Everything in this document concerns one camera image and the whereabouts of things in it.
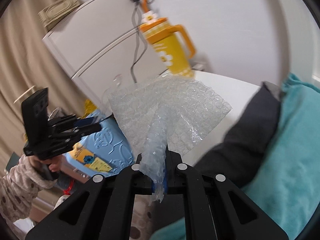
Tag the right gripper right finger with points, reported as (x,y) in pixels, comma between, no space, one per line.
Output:
(214,208)

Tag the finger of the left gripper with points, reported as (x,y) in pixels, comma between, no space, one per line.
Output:
(71,121)
(76,133)

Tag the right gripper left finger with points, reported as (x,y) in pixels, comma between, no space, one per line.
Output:
(101,209)

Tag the clear bubble wrap sheet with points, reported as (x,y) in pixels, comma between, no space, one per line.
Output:
(166,113)

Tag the person's left hand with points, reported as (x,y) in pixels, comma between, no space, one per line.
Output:
(54,164)

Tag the yellow plastic bag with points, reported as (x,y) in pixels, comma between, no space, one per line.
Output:
(89,107)

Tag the blue Stitch suitcase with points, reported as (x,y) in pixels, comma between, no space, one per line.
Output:
(106,152)

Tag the spotted pajama left sleeve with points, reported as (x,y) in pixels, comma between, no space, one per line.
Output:
(18,189)

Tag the beige curtain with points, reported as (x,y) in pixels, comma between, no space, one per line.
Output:
(26,62)

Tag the dark grey pillow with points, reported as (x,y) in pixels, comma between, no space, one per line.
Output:
(239,156)

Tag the teal embroidered pillow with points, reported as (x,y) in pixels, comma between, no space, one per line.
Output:
(286,186)

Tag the white cabinet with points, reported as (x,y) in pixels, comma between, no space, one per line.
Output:
(97,46)

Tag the beige folding crate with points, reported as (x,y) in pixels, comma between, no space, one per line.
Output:
(51,15)

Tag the yellow flower tumbler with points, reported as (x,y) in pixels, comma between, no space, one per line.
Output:
(171,42)

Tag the white bed headboard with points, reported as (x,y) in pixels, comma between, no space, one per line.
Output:
(315,80)

